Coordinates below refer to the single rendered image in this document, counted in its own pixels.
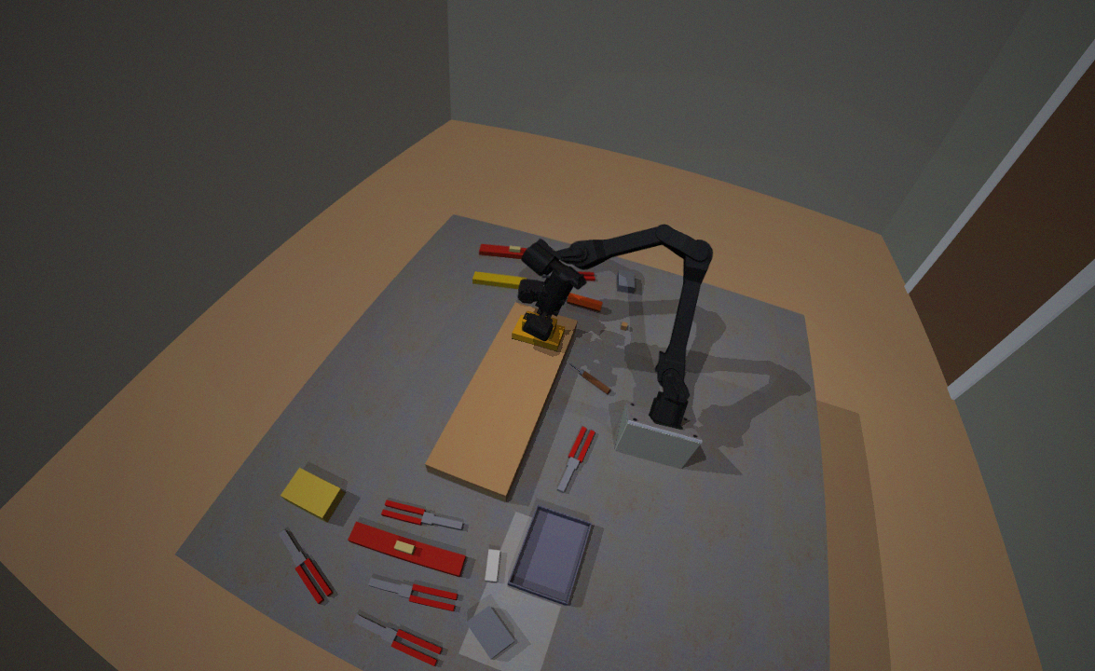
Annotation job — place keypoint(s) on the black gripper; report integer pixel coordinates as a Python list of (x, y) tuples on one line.
[(541, 326)]

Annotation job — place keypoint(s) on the tan wooden floor panel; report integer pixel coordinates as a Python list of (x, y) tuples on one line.
[(485, 442)]

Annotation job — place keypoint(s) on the long red flat bar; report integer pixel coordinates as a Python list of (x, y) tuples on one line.
[(406, 549), (502, 251)]

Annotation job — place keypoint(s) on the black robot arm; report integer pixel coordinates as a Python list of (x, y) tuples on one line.
[(669, 407)]

